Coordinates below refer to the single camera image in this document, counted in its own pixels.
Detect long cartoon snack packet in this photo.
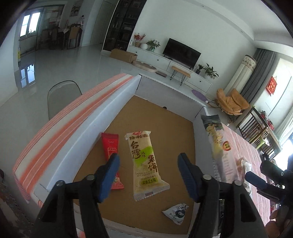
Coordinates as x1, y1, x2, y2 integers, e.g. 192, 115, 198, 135
201, 114, 231, 183

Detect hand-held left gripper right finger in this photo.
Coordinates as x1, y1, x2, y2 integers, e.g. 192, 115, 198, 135
177, 153, 268, 238

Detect red wall hanging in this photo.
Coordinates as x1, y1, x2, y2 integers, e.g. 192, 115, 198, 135
266, 77, 277, 95

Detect wooden bench with metal legs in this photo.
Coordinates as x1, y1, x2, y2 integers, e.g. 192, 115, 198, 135
170, 66, 191, 85

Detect person's right hand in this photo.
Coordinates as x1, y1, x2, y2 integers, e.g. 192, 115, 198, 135
265, 209, 285, 238

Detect large leafy potted plant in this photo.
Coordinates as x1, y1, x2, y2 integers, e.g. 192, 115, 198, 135
203, 63, 219, 80

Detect purple round mat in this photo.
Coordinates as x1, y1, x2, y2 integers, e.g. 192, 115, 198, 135
191, 90, 207, 102

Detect dark wooden chair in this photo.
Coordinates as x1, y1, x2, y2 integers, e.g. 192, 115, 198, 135
236, 107, 270, 147

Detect orange striped tablecloth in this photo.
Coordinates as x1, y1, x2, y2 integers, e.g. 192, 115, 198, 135
12, 74, 293, 238

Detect wooden dining chairs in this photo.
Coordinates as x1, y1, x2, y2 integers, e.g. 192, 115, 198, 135
37, 23, 83, 49

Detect white green rice cracker packet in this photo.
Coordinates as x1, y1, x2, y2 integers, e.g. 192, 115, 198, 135
125, 130, 170, 202

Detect red snack packet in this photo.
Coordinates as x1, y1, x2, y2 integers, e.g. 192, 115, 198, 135
101, 132, 125, 190

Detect white cardboard box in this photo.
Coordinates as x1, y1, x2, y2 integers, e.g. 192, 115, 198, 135
27, 74, 227, 238

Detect yellow lounge chair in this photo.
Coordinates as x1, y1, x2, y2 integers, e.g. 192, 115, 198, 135
207, 88, 250, 117

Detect covered floor air conditioner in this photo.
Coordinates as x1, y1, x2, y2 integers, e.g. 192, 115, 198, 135
223, 54, 257, 101

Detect grey curtain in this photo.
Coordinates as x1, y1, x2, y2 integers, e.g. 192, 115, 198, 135
240, 48, 276, 106

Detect round white floor pad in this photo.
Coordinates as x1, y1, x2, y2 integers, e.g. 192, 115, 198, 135
133, 61, 156, 73

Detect black display cabinet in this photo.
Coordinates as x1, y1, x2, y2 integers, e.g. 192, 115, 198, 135
102, 0, 147, 52

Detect grey plastic chair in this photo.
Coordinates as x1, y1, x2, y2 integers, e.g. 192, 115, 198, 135
47, 80, 82, 120

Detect brown cardboard box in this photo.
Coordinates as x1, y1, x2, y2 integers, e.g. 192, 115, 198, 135
109, 49, 138, 64

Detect flat screen television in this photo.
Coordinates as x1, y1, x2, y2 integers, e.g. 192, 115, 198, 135
163, 38, 202, 69

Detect white television cabinet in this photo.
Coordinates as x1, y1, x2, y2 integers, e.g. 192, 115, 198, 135
127, 44, 213, 93

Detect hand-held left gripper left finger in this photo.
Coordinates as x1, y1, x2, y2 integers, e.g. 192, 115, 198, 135
34, 153, 120, 238

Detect green plant in glass vase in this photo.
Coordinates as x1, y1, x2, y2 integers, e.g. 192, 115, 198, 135
146, 40, 161, 51

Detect red flowers in vase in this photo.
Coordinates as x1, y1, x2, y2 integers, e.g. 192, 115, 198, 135
133, 33, 146, 48

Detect grey triangular snack packet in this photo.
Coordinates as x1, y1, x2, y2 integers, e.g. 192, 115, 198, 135
162, 202, 189, 225

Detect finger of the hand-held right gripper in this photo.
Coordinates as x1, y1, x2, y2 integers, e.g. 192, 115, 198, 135
245, 172, 282, 201
260, 160, 293, 188

